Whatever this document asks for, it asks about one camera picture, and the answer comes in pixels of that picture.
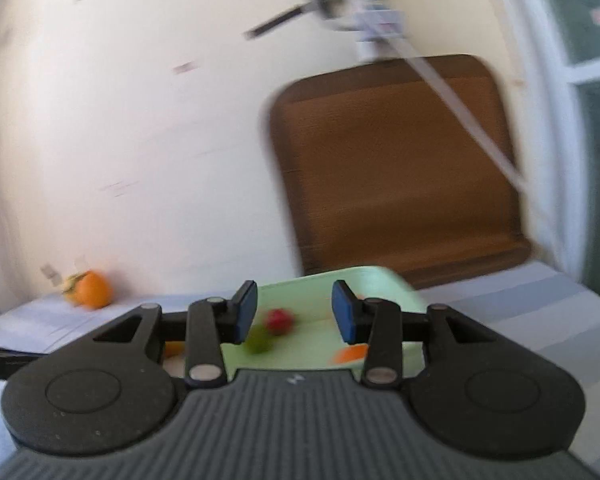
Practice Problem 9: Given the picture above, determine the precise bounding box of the orange with stem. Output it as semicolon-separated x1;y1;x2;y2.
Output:
73;271;114;309

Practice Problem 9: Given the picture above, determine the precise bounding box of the orange mandarin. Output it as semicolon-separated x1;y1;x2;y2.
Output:
163;341;186;360
332;344;368;365

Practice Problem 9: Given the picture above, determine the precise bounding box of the orange mandarin left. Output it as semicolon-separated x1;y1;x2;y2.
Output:
163;341;186;360

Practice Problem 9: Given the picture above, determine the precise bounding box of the white window frame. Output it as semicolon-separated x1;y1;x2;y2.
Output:
500;0;600;288

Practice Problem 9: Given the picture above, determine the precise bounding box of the small green lime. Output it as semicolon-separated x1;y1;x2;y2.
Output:
244;324;275;354

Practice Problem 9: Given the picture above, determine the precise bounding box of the striped blue tablecloth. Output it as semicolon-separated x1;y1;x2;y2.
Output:
0;264;600;479

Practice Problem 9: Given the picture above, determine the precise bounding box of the white power strip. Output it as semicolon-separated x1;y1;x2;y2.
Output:
299;0;412;57

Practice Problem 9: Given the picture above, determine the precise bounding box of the yellow citrus with leaf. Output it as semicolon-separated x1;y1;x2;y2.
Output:
61;273;83;306

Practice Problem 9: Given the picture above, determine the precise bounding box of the light green plastic basin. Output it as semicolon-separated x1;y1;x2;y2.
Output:
222;266;426;376

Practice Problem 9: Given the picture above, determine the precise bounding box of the orange mandarin front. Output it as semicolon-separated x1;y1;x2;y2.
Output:
332;344;368;365

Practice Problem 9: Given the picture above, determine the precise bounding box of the white power cable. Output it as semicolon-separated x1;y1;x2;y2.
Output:
389;34;529;194

